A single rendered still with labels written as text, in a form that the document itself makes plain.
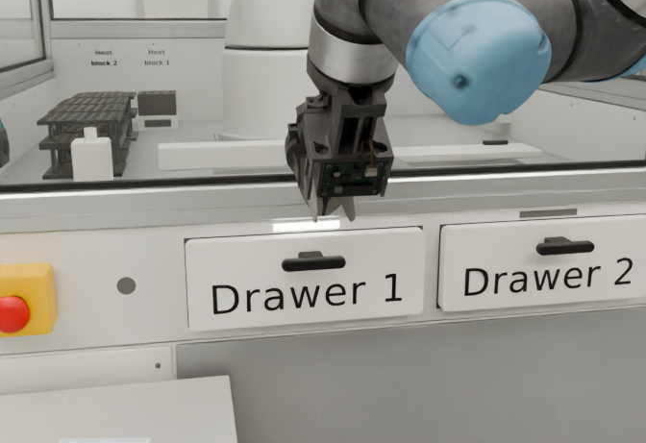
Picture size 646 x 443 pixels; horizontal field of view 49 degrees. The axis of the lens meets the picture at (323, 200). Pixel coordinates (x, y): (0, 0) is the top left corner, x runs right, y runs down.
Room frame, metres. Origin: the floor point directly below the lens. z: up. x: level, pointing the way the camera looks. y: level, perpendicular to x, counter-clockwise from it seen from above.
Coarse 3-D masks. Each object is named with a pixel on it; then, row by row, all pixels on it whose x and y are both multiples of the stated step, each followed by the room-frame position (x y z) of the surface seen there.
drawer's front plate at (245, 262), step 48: (192, 240) 0.79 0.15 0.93; (240, 240) 0.79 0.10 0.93; (288, 240) 0.80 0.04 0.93; (336, 240) 0.81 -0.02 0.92; (384, 240) 0.83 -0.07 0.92; (192, 288) 0.78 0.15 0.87; (240, 288) 0.79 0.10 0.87; (288, 288) 0.80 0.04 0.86; (336, 288) 0.81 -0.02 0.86; (384, 288) 0.83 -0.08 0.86
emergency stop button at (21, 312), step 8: (8, 296) 0.70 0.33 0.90; (0, 304) 0.69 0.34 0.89; (8, 304) 0.69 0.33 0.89; (16, 304) 0.70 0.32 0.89; (24, 304) 0.70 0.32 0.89; (0, 312) 0.69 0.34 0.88; (8, 312) 0.69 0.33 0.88; (16, 312) 0.69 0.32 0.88; (24, 312) 0.70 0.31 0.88; (0, 320) 0.69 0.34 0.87; (8, 320) 0.69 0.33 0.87; (16, 320) 0.69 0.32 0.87; (24, 320) 0.70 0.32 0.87; (0, 328) 0.69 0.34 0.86; (8, 328) 0.69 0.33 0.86; (16, 328) 0.70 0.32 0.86
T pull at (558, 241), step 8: (544, 240) 0.86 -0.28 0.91; (552, 240) 0.85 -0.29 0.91; (560, 240) 0.85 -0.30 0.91; (568, 240) 0.85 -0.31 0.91; (584, 240) 0.84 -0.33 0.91; (536, 248) 0.83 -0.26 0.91; (544, 248) 0.83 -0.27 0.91; (552, 248) 0.83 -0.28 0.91; (560, 248) 0.83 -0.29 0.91; (568, 248) 0.83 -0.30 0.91; (576, 248) 0.83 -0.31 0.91; (584, 248) 0.84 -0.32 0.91; (592, 248) 0.84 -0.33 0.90
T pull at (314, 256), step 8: (304, 256) 0.79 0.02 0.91; (312, 256) 0.79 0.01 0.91; (320, 256) 0.79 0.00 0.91; (328, 256) 0.79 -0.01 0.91; (336, 256) 0.79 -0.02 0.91; (288, 264) 0.77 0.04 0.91; (296, 264) 0.77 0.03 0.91; (304, 264) 0.77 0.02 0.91; (312, 264) 0.77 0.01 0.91; (320, 264) 0.77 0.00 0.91; (328, 264) 0.78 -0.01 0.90; (336, 264) 0.78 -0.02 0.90; (344, 264) 0.78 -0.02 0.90
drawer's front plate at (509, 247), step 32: (480, 224) 0.86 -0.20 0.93; (512, 224) 0.86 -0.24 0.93; (544, 224) 0.87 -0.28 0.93; (576, 224) 0.87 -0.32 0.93; (608, 224) 0.88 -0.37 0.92; (640, 224) 0.89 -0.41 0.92; (448, 256) 0.84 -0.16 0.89; (480, 256) 0.85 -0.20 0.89; (512, 256) 0.86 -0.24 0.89; (544, 256) 0.86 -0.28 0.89; (576, 256) 0.87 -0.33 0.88; (608, 256) 0.88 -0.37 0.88; (640, 256) 0.89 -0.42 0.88; (448, 288) 0.84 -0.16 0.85; (480, 288) 0.85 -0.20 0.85; (544, 288) 0.87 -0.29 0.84; (576, 288) 0.87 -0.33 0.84; (608, 288) 0.88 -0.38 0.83; (640, 288) 0.89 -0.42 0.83
